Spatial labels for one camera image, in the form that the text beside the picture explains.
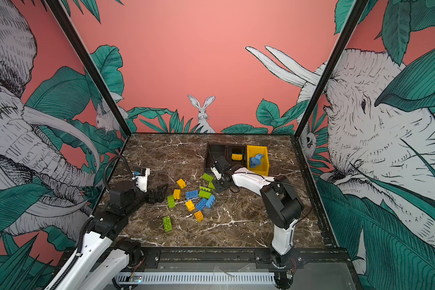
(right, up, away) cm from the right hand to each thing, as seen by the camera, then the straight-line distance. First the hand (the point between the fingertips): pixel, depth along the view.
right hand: (217, 183), depth 92 cm
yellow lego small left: (-21, -5, -2) cm, 21 cm away
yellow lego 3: (+11, +13, +15) cm, 23 cm away
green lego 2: (-6, -3, +1) cm, 7 cm away
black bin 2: (-3, +16, +18) cm, 24 cm away
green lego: (-23, -17, -10) cm, 31 cm away
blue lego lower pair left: (-8, -10, -2) cm, 13 cm away
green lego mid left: (-23, -8, -4) cm, 25 cm away
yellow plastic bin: (+21, +17, +14) cm, 30 cm away
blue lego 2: (+24, +14, +12) cm, 30 cm away
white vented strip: (-8, -34, -22) cm, 41 cm away
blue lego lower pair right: (-4, -8, -4) cm, 10 cm away
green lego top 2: (-4, -1, +3) cm, 5 cm away
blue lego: (-14, -6, 0) cm, 15 cm away
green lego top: (-7, +3, +7) cm, 10 cm away
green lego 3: (-7, -6, 0) cm, 9 cm away
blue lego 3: (+20, +11, +9) cm, 25 cm away
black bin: (+12, +18, +22) cm, 31 cm away
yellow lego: (-20, 0, +3) cm, 20 cm away
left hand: (-25, +4, -17) cm, 30 cm away
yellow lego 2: (-14, -10, -5) cm, 18 cm away
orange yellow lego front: (-9, -14, -9) cm, 19 cm away
